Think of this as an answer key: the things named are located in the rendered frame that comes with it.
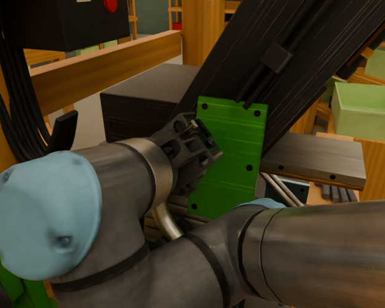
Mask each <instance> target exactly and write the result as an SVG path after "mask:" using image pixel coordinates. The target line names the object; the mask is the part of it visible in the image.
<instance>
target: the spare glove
mask: <svg viewBox="0 0 385 308"><path fill-rule="evenodd" d="M314 185H315V186H320V185H321V187H322V197H323V198H324V199H328V198H329V196H330V192H331V200H332V202H333V203H338V202H339V198H340V201H341V203H345V202H357V201H358V200H357V198H356V195H355V193H354V191H353V190H352V189H346V188H340V187H336V186H330V185H324V184H321V183H314ZM329 189H330V190H329Z"/></svg>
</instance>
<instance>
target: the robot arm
mask: <svg viewBox="0 0 385 308"><path fill-rule="evenodd" d="M194 114H195V112H186V113H179V115H177V116H176V117H175V118H174V119H172V120H171V121H170V122H169V123H168V124H167V125H166V126H164V127H163V128H162V129H161V130H159V131H157V132H155V133H154V134H153V135H152V136H150V137H140V138H131V139H126V140H122V141H117V142H110V143H108V142H107V141H102V142H100V143H99V145H96V146H92V147H87V148H81V149H77V150H72V151H69V150H63V151H57V152H53V153H50V154H48V155H46V156H44V157H41V158H37V159H33V160H30V161H27V162H23V163H20V164H16V165H13V166H11V167H10V168H8V169H7V170H5V171H4V172H2V173H1V174H0V256H1V263H2V266H3V267H4V268H6V269H7V270H8V271H10V272H11V273H12V274H14V275H16V276H18V277H20V278H23V279H26V280H30V281H43V280H47V281H48V282H49V283H50V285H51V288H52V291H53V294H54V297H55V299H56V302H57V306H58V308H232V307H233V306H234V305H236V304H238V303H239V302H240V301H242V300H243V299H244V298H246V297H248V296H255V297H258V298H262V299H266V300H269V301H273V302H276V303H280V304H284V305H287V306H291V307H295V308H385V199H381V200H367V201H359V202H345V203H330V204H322V205H308V206H300V207H286V206H285V205H284V204H282V203H277V202H276V201H274V200H273V199H269V198H260V199H256V200H253V201H252V202H246V203H242V204H240V205H238V206H236V207H234V208H233V209H231V210H230V211H229V212H228V213H226V214H224V215H222V216H220V217H218V218H216V219H214V220H212V221H210V222H208V223H206V224H204V225H202V226H200V227H198V228H196V229H194V230H192V231H190V232H188V233H186V234H184V235H182V236H180V237H178V238H176V239H174V240H172V241H170V242H168V243H166V244H164V245H162V246H160V247H158V248H156V249H154V250H152V251H150V248H149V245H148V242H147V239H146V238H145V237H144V234H143V231H142V228H141V225H140V222H139V219H140V218H142V217H143V216H145V215H146V214H147V213H149V212H150V211H152V210H153V209H155V208H156V207H158V206H159V205H160V204H162V203H163V202H164V201H165V200H166V198H167V197H168V196H169V195H170V194H171V195H172V196H175V195H176V194H177V193H179V195H181V196H183V195H184V194H191V193H192V192H193V191H195V190H196V189H197V188H199V179H201V178H202V177H203V176H204V175H205V173H206V171H207V168H208V167H210V166H211V165H213V164H214V163H215V162H217V161H218V160H220V159H221V158H222V157H223V156H225V155H226V154H225V153H223V152H219V153H218V154H216V155H215V156H213V155H214V154H215V153H217V152H218V151H219V149H220V148H219V147H218V146H217V144H216V143H215V141H214V140H213V139H212V137H211V136H212V135H211V133H210V132H209V131H208V130H207V128H206V126H205V125H204V124H203V123H202V121H201V120H200V119H197V117H196V116H194ZM185 116H186V117H185Z"/></svg>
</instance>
